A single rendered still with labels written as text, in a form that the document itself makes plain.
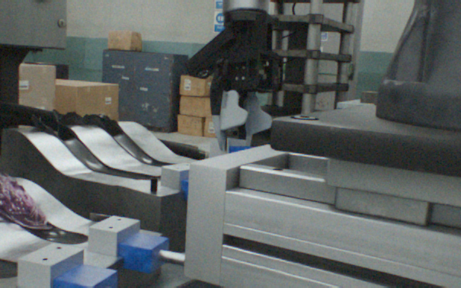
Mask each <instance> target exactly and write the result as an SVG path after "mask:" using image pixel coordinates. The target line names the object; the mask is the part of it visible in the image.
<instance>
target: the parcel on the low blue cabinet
mask: <svg viewBox="0 0 461 288"><path fill-rule="evenodd" d="M108 34H109V41H108V49H109V50H127V51H142V34H141V33H137V32H133V31H110V32H108Z"/></svg>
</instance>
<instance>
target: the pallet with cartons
mask: <svg viewBox="0 0 461 288"><path fill-rule="evenodd" d="M118 92H119V85H118V84H110V83H100V82H82V81H72V80H62V79H56V96H55V98H56V110H57V111H58V112H59V113H60V114H66V113H68V112H73V111H75V112H76V113H77V114H79V115H81V116H82V117H83V116H84V115H86V114H88V115H90V114H105V115H107V116H109V117H110V118H111V119H112V120H116V121H118V120H119V114H118Z"/></svg>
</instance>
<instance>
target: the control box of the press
mask: <svg viewBox="0 0 461 288"><path fill-rule="evenodd" d="M66 25H67V0H0V101H1V102H8V103H12V104H19V66H20V64H21V63H22V61H23V60H24V58H25V56H26V55H27V53H28V52H29V51H31V53H37V52H38V51H39V52H43V49H48V50H64V49H65V48H66ZM21 47H23V48H21ZM34 48H35V49H34ZM9 128H17V129H19V125H17V126H7V127H4V128H2V129H1V130H0V155H1V146H2V130H9Z"/></svg>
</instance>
